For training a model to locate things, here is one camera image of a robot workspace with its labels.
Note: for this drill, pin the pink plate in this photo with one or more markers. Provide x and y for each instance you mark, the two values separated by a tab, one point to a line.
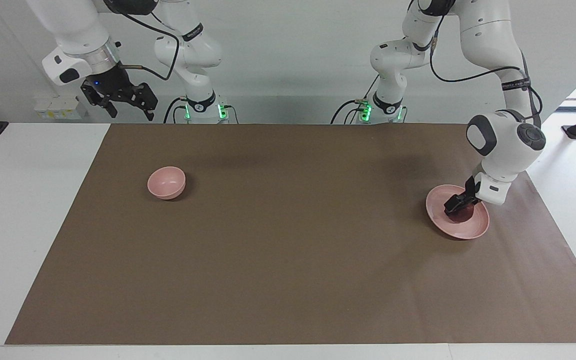
463	229

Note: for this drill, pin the brown paper table mat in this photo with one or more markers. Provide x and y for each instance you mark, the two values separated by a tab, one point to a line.
288	240

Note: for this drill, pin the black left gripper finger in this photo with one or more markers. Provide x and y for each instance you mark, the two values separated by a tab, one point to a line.
454	204
469	202

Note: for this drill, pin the dark red apple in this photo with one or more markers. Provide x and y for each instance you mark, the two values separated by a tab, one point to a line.
460	216

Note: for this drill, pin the pink bowl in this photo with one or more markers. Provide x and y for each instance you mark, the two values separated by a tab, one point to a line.
167	183

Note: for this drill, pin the white wall socket boxes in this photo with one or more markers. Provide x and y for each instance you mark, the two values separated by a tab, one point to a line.
60	107

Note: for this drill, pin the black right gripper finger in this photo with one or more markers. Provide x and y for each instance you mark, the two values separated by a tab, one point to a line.
99	100
144	100

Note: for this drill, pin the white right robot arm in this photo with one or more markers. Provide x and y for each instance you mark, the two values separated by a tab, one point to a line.
80	35

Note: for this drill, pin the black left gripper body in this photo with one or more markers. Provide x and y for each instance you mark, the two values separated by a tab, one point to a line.
471	187

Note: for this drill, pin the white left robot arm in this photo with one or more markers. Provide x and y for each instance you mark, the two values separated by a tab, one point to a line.
505	145

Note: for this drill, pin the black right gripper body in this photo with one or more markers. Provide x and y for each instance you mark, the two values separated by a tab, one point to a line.
113	80

